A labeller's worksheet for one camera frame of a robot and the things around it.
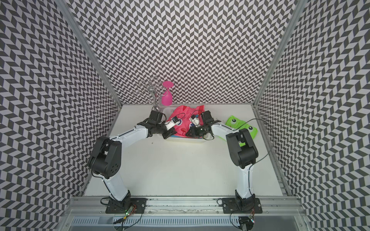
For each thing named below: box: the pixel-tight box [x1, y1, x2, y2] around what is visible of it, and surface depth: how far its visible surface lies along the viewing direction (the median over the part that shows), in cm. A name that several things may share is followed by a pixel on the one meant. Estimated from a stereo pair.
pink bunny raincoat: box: [167, 104, 205, 138], surface depth 99 cm
